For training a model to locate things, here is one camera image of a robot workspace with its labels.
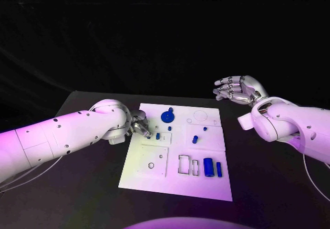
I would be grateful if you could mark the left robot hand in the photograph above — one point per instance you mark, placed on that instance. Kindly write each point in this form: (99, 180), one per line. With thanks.
(138, 123)

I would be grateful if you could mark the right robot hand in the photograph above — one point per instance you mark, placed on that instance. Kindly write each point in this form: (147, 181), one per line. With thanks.
(246, 89)

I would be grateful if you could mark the blue gear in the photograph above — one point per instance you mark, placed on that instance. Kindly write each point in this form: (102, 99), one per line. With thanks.
(167, 117)

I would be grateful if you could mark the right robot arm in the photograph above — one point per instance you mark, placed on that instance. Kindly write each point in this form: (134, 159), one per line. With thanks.
(288, 121)

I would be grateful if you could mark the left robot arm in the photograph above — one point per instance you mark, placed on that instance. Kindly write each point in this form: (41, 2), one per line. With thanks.
(63, 134)

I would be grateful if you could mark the white task board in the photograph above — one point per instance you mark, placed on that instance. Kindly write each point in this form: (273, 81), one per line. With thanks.
(180, 182)

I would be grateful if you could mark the blue block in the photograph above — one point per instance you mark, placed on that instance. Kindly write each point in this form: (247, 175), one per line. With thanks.
(157, 136)

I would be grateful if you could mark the short blue cylinder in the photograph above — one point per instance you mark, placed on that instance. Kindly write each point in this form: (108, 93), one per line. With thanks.
(194, 139)

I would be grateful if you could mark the large blue cylinder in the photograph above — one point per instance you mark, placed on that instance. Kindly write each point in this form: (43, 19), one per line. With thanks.
(207, 167)

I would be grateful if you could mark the thin long blue cylinder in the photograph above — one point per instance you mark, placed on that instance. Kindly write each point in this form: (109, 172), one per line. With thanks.
(219, 169)

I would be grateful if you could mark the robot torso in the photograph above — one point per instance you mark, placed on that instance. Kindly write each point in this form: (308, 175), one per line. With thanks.
(184, 224)

